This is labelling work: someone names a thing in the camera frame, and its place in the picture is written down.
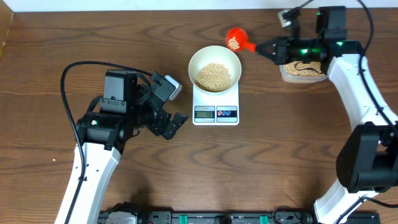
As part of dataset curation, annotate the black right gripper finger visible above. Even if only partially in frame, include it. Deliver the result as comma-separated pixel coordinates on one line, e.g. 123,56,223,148
256,48,279,64
256,37,279,52

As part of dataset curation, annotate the red plastic measuring scoop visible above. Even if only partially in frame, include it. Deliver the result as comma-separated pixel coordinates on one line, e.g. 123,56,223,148
226,27,256,53

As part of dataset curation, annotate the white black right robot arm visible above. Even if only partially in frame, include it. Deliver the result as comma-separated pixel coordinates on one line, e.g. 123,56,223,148
255,6,397,223

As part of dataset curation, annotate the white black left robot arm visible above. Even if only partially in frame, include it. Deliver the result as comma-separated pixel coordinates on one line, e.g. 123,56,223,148
55,70,188,223

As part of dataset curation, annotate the white digital kitchen scale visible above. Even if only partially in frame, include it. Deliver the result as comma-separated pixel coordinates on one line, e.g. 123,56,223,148
192,84,239,126

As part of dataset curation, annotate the white round bowl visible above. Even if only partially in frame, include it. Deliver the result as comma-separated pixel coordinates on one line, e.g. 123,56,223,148
188,45,242,95

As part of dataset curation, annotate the clear plastic soybean container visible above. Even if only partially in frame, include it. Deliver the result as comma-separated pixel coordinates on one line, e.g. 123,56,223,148
279,61,328,84

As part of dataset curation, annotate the brown cardboard box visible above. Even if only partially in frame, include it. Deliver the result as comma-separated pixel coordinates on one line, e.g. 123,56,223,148
0,0,14,55

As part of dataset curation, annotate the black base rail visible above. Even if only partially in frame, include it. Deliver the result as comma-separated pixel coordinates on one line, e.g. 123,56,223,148
98,202,382,224

